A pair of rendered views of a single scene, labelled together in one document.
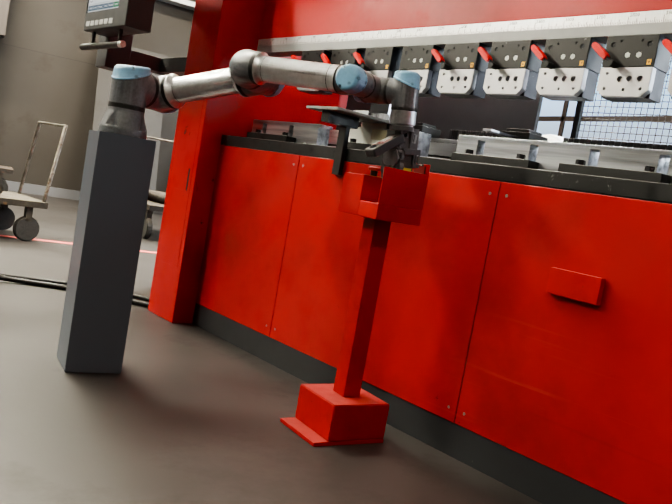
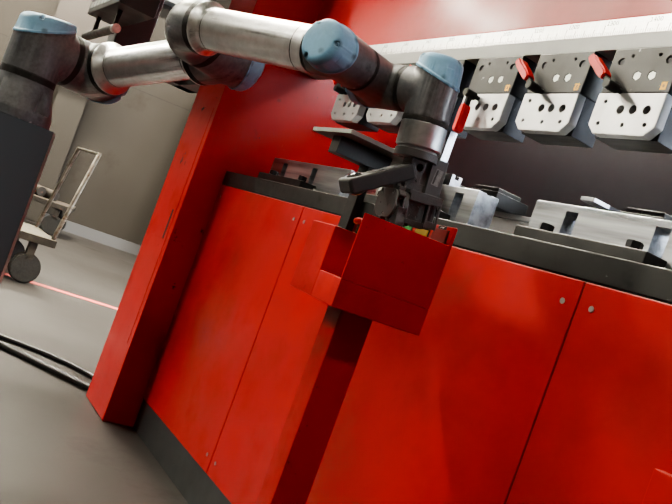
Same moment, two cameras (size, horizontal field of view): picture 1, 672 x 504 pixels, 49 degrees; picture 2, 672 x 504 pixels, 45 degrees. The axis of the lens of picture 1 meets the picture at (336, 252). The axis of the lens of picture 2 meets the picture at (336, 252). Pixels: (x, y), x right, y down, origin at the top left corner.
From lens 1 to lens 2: 91 cm
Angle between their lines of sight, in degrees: 12
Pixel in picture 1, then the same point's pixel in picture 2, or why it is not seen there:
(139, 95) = (44, 59)
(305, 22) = (361, 28)
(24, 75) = (115, 111)
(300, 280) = (261, 395)
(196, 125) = (194, 152)
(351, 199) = (310, 267)
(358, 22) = (426, 26)
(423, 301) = (417, 475)
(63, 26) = not seen: hidden behind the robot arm
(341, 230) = not seen: hidden behind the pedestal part
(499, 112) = (627, 194)
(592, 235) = not seen: outside the picture
